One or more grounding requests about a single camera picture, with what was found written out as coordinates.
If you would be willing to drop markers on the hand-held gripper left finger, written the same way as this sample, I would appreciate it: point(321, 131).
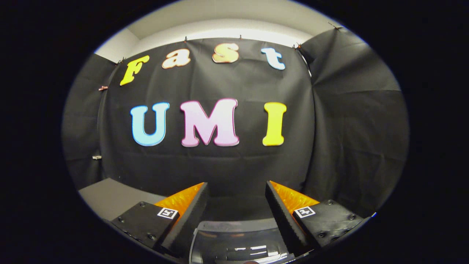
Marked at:
point(190, 220)

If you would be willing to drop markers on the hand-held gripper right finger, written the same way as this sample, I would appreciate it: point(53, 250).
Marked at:
point(280, 220)

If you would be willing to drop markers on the grey washing machine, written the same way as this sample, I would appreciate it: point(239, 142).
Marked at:
point(238, 224)

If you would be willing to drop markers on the dark glass washing machine lid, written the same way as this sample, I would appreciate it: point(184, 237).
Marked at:
point(238, 245)

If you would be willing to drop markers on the red cloth clip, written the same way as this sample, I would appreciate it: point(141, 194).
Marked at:
point(103, 88)

